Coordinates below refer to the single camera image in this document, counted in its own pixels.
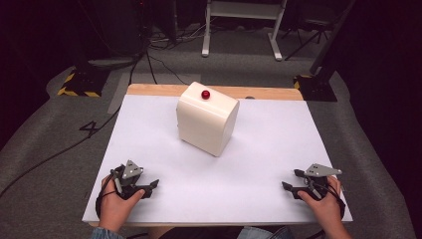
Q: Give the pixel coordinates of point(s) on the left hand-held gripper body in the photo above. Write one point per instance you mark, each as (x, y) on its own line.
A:
(130, 174)

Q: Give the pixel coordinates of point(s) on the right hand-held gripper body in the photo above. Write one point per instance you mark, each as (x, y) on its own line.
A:
(315, 182)

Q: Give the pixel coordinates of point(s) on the cream white box appliance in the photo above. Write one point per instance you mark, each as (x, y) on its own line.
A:
(205, 126)

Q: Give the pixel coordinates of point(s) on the red round knob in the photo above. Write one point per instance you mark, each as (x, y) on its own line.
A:
(205, 94)

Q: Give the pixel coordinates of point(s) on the person's right hand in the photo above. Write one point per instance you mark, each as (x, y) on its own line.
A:
(323, 209)

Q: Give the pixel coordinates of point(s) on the person's left hand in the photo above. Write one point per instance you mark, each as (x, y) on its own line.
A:
(114, 207)

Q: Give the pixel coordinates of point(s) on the white table mat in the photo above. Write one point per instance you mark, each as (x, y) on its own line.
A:
(232, 186)

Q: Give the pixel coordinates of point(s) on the black stand striped base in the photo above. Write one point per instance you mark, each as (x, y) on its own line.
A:
(316, 87)
(84, 83)

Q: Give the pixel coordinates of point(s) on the wooden table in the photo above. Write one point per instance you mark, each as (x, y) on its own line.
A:
(156, 89)

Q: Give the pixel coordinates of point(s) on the black tripod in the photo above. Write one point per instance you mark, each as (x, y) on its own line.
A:
(310, 31)

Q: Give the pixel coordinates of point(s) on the white metal table frame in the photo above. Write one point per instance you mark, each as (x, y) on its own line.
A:
(244, 11)

